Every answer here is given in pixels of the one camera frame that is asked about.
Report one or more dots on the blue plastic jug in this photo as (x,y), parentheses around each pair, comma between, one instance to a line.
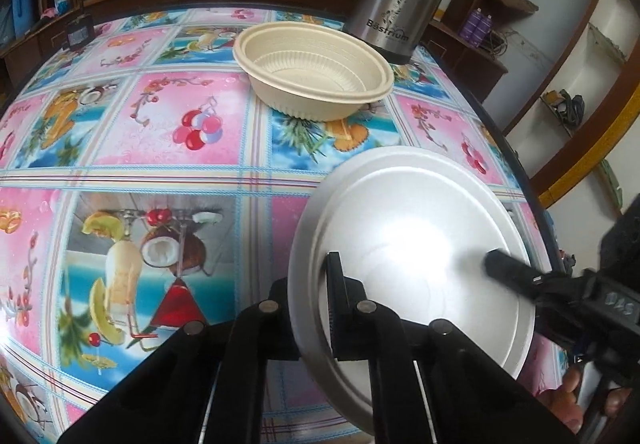
(24,8)

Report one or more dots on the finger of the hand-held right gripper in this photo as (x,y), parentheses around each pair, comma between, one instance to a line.
(510,271)

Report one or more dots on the purple spray can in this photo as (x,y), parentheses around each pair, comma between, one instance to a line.
(485,26)
(470,23)

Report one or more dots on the person's right hand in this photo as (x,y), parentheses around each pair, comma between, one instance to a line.
(562,399)

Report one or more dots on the fruit print tablecloth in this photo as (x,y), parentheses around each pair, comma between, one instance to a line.
(165,148)

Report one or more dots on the wooden wall shelf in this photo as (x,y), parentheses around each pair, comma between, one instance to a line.
(480,33)

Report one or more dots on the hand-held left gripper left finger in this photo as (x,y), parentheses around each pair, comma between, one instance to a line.
(282,324)

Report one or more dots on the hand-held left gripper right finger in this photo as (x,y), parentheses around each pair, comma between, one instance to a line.
(336,304)

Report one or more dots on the beige plastic bowl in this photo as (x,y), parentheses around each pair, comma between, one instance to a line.
(310,58)
(320,109)

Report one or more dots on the small black device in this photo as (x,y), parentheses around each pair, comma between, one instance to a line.
(79,32)

